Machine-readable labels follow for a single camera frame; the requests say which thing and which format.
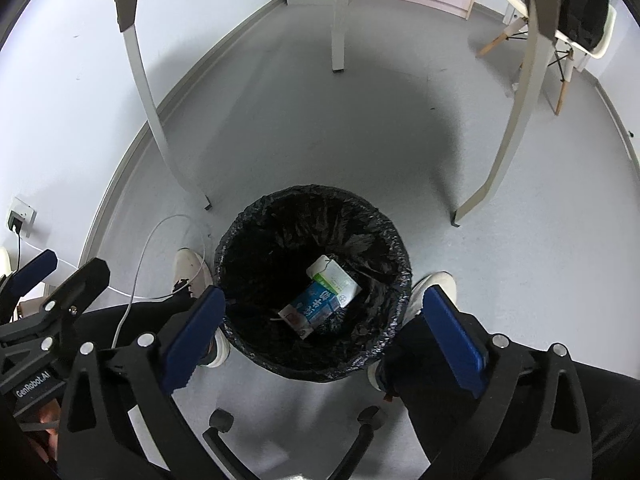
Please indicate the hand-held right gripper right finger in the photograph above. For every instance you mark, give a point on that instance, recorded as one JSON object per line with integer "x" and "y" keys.
{"x": 455, "y": 340}

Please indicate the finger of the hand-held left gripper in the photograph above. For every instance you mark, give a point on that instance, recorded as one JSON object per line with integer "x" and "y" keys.
{"x": 36, "y": 269}
{"x": 85, "y": 282}

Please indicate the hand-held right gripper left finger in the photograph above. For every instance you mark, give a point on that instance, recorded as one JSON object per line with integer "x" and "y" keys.
{"x": 195, "y": 340}

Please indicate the black bagged trash bin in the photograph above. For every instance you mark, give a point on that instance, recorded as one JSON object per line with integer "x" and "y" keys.
{"x": 280, "y": 240}

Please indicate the cream chair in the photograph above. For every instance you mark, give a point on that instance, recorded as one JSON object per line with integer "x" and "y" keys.
{"x": 4, "y": 262}

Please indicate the person's right white shoe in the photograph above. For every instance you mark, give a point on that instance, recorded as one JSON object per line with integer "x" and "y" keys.
{"x": 442, "y": 280}

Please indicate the person's white shoe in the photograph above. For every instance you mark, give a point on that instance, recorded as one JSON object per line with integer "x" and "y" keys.
{"x": 190, "y": 270}
{"x": 442, "y": 280}

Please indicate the person's left white shoe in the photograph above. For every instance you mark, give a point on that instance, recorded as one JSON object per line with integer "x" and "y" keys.
{"x": 190, "y": 270}

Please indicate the black office chair base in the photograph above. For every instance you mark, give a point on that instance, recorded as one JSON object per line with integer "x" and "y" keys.
{"x": 220, "y": 421}

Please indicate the blue milk carton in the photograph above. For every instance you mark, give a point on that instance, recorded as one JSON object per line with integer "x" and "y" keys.
{"x": 312, "y": 307}

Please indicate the green white carton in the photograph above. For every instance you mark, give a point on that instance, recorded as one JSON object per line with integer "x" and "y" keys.
{"x": 340, "y": 285}

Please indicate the person's right leg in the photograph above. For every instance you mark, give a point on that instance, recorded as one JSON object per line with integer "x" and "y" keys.
{"x": 615, "y": 410}

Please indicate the grey table leg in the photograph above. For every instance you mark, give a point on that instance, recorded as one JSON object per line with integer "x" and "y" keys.
{"x": 520, "y": 110}
{"x": 339, "y": 35}
{"x": 145, "y": 90}

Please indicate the white chair wooden legs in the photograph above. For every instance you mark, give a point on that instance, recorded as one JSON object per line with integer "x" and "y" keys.
{"x": 575, "y": 42}

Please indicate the black backpack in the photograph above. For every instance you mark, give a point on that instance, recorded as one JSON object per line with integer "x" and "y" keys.
{"x": 582, "y": 5}

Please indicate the white wall socket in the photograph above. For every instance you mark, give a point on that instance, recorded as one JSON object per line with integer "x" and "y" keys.
{"x": 22, "y": 210}

